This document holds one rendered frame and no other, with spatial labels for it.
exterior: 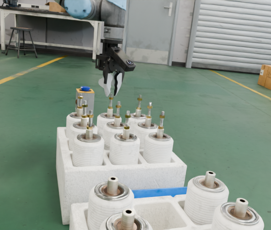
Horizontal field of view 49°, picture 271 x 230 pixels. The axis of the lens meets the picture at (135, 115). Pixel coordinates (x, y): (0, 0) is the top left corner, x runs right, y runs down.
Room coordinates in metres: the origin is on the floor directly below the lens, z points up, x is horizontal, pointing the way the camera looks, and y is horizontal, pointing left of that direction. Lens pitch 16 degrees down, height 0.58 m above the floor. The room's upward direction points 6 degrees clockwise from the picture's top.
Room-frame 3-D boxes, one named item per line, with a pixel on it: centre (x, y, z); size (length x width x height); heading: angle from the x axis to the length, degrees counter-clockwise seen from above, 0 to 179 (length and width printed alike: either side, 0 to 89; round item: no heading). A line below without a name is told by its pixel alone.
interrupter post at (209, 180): (0.63, -0.19, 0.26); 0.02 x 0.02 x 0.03
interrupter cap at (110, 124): (1.00, 0.06, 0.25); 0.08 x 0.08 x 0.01
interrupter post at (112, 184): (0.56, 0.03, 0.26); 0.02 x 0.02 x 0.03
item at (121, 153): (0.89, 0.02, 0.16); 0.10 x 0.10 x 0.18
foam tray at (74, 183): (1.00, 0.06, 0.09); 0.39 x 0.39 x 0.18; 19
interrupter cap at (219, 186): (0.63, -0.19, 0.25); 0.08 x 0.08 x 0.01
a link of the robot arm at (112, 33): (1.12, 0.11, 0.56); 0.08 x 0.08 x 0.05
